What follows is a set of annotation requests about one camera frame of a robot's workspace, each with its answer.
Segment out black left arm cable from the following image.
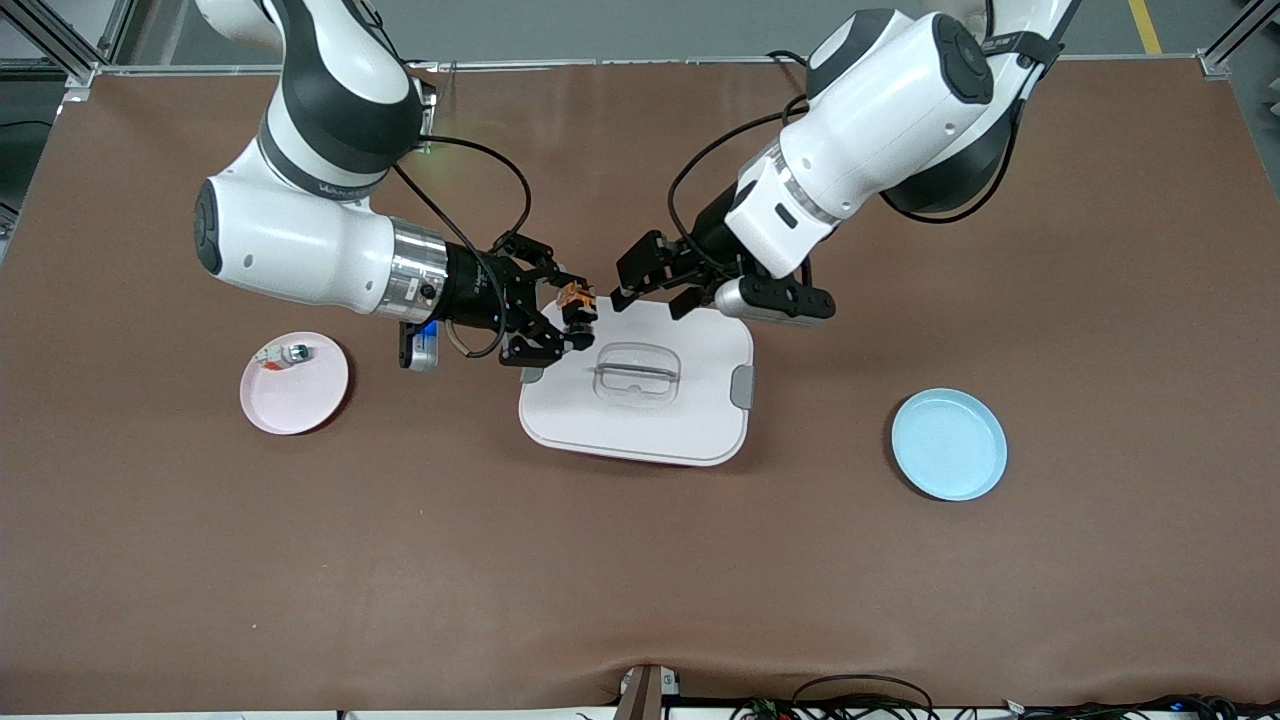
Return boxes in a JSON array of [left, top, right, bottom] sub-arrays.
[[666, 95, 811, 291]]

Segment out brown table mat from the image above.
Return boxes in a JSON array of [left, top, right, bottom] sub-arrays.
[[0, 58, 1280, 713]]

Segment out light blue round plate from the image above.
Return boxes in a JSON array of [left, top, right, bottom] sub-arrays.
[[891, 388, 1009, 502]]

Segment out black cable bundle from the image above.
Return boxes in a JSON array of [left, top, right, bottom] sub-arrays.
[[730, 675, 1280, 720]]

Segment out white lidded storage box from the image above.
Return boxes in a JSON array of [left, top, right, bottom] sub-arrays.
[[518, 298, 755, 468]]

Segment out brown bracket at table edge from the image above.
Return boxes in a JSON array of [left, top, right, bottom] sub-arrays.
[[612, 664, 683, 720]]

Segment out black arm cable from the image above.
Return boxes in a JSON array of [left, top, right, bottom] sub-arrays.
[[392, 135, 533, 359], [666, 95, 811, 291]]

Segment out orange black push-button switch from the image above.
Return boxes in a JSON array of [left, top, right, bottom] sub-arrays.
[[557, 282, 600, 328]]

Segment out pale pink round plate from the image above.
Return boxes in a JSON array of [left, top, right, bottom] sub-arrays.
[[240, 332, 350, 436]]

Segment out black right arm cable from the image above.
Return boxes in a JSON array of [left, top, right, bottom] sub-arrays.
[[392, 135, 533, 359]]

